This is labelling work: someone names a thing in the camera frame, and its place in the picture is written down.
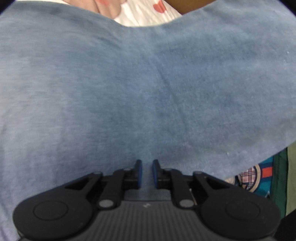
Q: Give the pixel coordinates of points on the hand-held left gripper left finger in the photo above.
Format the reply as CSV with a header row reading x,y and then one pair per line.
x,y
139,173

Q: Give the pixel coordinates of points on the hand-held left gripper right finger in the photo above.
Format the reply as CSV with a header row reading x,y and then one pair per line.
x,y
155,173

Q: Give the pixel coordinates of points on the green cloth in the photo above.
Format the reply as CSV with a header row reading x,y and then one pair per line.
x,y
290,180

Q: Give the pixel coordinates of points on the cream bear print blanket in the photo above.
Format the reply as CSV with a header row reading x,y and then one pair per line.
x,y
138,14

